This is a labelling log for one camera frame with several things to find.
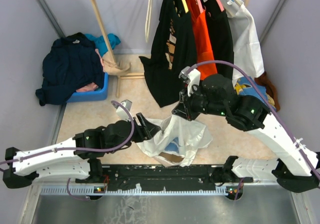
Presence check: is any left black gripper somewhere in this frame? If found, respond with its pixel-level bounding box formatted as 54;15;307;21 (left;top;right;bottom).
108;112;161;154

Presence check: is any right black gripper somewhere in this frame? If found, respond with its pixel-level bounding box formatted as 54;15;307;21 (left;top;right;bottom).
172;83;227;121

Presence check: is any white t shirt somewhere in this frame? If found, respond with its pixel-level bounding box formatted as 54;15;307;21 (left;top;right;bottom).
137;115;213;167

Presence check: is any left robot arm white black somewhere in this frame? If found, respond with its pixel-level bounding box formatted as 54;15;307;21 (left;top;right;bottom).
2;113;161;189

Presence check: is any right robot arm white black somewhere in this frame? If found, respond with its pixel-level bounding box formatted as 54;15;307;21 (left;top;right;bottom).
172;74;320;193

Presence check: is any orange hanging shirt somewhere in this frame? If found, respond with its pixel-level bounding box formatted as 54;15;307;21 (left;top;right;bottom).
181;0;220;83

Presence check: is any black printed hanging shirt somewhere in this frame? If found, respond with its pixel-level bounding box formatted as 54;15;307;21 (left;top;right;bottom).
140;0;197;107

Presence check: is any white hanging shirt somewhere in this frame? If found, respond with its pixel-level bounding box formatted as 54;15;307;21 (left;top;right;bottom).
220;0;265;78

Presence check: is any beige hanger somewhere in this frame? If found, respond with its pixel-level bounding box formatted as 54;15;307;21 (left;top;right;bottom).
144;0;153;43

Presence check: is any blue plastic basket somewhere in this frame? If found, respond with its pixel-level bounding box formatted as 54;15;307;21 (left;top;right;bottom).
67;73;109;103

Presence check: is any wooden clothes rack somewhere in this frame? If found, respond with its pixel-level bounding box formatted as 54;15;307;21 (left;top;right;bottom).
90;0;250;98

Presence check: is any blue yellow printed garment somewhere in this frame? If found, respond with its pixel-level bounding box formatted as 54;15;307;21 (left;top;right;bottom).
234;77;276;110

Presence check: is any pink garment in basket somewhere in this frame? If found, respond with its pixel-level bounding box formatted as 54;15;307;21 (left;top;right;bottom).
76;82;98;92

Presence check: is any beige garment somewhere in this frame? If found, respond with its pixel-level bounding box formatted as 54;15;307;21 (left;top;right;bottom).
102;51;131;76

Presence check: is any brown garment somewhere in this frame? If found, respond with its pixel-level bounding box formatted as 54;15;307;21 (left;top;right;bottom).
254;72;281;111

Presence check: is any teal garment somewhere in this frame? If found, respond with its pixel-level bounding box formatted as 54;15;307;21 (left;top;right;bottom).
85;33;121;56

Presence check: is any navy blue garment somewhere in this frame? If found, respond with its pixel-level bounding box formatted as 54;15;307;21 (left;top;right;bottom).
35;32;105;106

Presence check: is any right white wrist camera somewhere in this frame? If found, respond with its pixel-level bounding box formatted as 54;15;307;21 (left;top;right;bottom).
178;66;201;97

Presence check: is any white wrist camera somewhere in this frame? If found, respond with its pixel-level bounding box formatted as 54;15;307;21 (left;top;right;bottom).
115;99;132;121
178;66;201;97

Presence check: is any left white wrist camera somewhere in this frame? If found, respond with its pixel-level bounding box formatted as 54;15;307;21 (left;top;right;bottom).
115;99;132;121

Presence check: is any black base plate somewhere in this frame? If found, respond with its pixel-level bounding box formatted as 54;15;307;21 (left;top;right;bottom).
74;163;254;192

